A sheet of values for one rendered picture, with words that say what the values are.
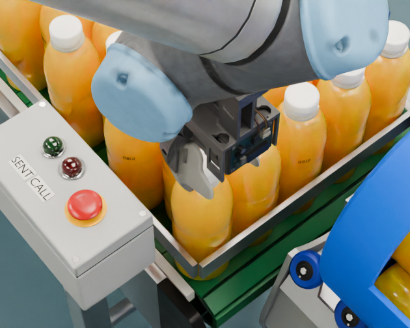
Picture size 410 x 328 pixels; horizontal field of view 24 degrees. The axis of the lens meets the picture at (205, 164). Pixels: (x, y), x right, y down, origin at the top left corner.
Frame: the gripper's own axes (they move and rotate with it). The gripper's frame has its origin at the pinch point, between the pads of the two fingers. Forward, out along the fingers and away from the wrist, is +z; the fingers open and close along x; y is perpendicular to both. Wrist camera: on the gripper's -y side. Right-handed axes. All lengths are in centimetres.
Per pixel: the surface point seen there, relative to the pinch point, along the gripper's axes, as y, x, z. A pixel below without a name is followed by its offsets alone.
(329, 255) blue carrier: 16.9, 2.3, -1.5
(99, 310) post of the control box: -6.7, -12.1, 29.5
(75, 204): -4.0, -13.5, -1.2
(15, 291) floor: -59, -7, 110
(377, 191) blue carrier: 17.6, 6.6, -9.6
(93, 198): -3.5, -11.7, -1.2
